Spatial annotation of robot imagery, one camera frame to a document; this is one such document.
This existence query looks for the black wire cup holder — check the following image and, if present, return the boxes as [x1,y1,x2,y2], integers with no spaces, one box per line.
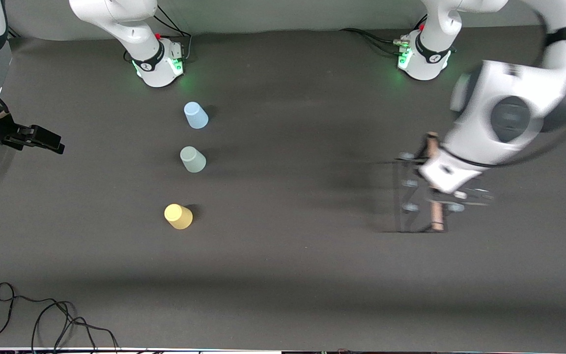
[394,132,465,234]

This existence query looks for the pale green plastic cup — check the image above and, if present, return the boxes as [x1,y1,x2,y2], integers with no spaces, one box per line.
[180,146,207,174]

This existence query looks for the yellow plastic cup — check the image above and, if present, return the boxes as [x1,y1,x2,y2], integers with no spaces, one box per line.
[164,204,194,230]

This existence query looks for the light blue plastic cup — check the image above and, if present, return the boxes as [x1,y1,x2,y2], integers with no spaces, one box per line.
[184,102,210,130]

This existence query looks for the dark grey table mat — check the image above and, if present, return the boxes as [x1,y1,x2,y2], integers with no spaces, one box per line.
[0,22,566,351]

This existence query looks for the thin black loose cable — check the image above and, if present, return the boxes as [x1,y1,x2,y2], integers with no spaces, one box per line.
[0,283,75,348]
[31,301,119,354]

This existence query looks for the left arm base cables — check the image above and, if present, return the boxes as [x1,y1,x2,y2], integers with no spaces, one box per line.
[340,15,428,56]

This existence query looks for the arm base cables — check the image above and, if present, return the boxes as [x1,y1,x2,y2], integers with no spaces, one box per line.
[123,5,193,63]
[340,15,428,56]

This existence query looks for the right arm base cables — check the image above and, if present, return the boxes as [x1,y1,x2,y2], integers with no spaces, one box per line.
[123,5,193,63]

